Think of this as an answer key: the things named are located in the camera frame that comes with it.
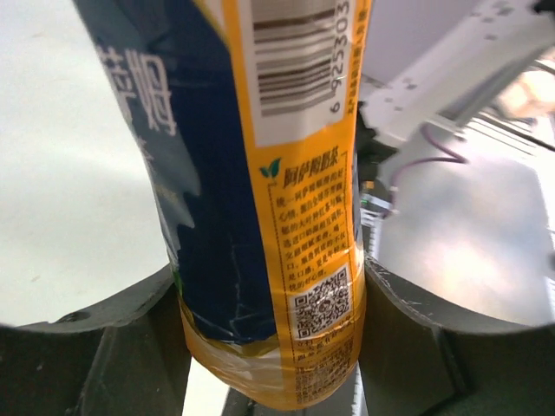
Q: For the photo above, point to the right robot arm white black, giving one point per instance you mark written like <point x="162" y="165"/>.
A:
<point x="421" y="57"/>

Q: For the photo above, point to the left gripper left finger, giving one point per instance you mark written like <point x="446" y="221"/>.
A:
<point x="125" y="355"/>

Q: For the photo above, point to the orange tea bottle blue label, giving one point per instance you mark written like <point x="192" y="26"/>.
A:
<point x="245" y="114"/>

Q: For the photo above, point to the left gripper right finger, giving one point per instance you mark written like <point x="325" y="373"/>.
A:
<point x="424" y="355"/>

